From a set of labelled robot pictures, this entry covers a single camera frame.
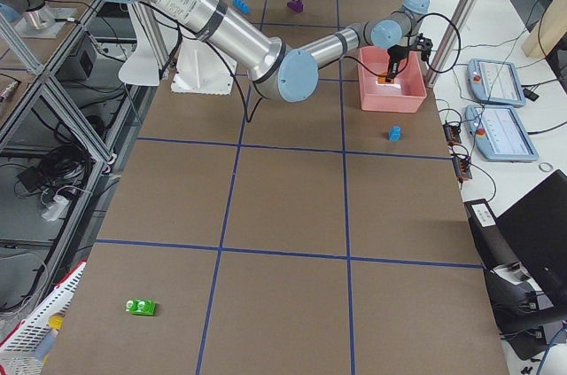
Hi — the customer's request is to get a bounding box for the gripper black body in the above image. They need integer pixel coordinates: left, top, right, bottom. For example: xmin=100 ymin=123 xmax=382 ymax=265
xmin=387 ymin=45 xmax=409 ymax=66

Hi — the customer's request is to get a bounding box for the purple sloped toy block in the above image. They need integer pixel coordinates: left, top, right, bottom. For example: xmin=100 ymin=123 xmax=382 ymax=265
xmin=287 ymin=0 xmax=304 ymax=13

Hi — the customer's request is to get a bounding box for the long blue toy block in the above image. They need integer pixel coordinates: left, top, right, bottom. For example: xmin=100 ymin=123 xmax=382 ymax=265
xmin=232 ymin=0 xmax=251 ymax=15

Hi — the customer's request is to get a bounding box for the small blue toy block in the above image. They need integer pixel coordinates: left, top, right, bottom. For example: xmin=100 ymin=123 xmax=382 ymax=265
xmin=388 ymin=126 xmax=402 ymax=142

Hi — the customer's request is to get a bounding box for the green toy block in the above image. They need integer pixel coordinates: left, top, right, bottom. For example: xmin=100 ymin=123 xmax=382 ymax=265
xmin=125 ymin=299 xmax=157 ymax=316

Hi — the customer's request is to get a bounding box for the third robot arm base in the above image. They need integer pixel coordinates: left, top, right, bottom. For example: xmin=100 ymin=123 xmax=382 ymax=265
xmin=1 ymin=0 xmax=76 ymax=39

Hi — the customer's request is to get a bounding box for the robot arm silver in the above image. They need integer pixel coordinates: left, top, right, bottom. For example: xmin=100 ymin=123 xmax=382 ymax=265
xmin=104 ymin=0 xmax=430 ymax=103

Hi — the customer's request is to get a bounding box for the pink plastic box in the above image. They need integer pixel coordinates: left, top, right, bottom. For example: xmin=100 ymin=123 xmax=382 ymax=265
xmin=358 ymin=46 xmax=427 ymax=113

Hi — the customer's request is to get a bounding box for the upper small circuit board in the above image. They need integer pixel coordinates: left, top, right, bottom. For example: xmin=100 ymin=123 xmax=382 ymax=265
xmin=443 ymin=122 xmax=462 ymax=145

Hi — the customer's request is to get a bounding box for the small circuit board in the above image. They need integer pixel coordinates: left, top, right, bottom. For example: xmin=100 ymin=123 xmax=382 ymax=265
xmin=452 ymin=155 xmax=472 ymax=184
xmin=443 ymin=122 xmax=462 ymax=145

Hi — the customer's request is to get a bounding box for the upper teach pendant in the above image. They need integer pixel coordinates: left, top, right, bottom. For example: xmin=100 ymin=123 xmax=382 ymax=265
xmin=467 ymin=59 xmax=525 ymax=107

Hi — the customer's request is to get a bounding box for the teach pendant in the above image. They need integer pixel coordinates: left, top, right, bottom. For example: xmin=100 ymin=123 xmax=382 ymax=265
xmin=464 ymin=105 xmax=539 ymax=162
xmin=467 ymin=59 xmax=525 ymax=107

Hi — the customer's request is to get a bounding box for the lower small circuit board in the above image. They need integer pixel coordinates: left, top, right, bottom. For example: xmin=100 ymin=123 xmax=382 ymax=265
xmin=452 ymin=155 xmax=472 ymax=184

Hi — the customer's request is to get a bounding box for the lower teach pendant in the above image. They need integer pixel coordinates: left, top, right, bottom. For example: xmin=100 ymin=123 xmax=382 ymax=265
xmin=464 ymin=105 xmax=539 ymax=162

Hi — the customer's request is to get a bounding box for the wooden board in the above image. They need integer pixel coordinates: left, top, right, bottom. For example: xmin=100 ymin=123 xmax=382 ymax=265
xmin=522 ymin=0 xmax=566 ymax=59

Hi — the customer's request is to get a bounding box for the black office chair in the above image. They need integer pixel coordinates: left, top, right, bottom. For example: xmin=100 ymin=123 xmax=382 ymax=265
xmin=464 ymin=170 xmax=566 ymax=360

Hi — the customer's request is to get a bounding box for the white power strip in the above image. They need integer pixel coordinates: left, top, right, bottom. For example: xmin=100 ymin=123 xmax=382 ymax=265
xmin=42 ymin=195 xmax=70 ymax=222

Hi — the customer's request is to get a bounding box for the black power adapter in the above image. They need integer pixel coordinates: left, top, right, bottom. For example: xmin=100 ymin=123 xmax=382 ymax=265
xmin=17 ymin=167 xmax=45 ymax=192

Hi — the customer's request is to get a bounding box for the white red plastic basket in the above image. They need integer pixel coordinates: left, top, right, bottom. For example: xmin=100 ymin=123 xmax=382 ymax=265
xmin=1 ymin=260 xmax=86 ymax=374

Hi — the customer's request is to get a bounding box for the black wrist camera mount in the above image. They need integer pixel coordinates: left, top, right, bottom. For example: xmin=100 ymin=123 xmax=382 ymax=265
xmin=408 ymin=34 xmax=433 ymax=62

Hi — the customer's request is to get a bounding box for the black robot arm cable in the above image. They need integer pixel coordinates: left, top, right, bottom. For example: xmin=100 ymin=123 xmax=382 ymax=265
xmin=343 ymin=12 xmax=462 ymax=79

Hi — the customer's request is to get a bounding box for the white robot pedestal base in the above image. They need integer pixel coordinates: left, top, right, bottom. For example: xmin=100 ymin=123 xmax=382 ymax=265
xmin=171 ymin=29 xmax=233 ymax=96

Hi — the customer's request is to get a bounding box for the aluminium frame post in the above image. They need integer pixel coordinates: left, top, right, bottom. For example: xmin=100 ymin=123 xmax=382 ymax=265
xmin=424 ymin=0 xmax=477 ymax=88

